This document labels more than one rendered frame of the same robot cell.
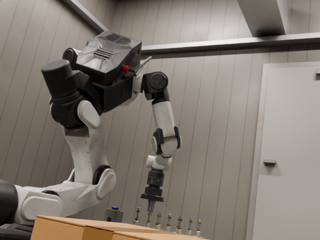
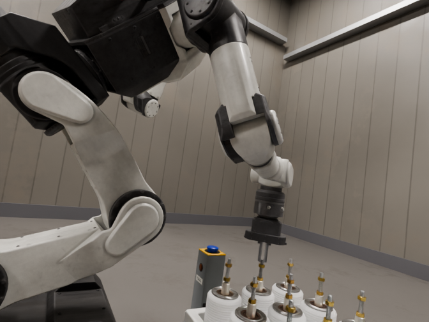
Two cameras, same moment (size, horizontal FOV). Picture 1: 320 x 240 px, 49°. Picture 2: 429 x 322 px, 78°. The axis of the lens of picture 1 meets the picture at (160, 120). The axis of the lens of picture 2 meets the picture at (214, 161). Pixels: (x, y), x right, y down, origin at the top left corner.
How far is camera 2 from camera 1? 1.19 m
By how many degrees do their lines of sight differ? 32
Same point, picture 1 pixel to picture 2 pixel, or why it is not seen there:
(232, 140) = not seen: outside the picture
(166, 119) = (232, 82)
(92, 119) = (61, 107)
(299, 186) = not seen: outside the picture
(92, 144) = (90, 156)
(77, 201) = (66, 263)
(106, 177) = (128, 214)
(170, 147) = (253, 145)
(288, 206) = not seen: outside the picture
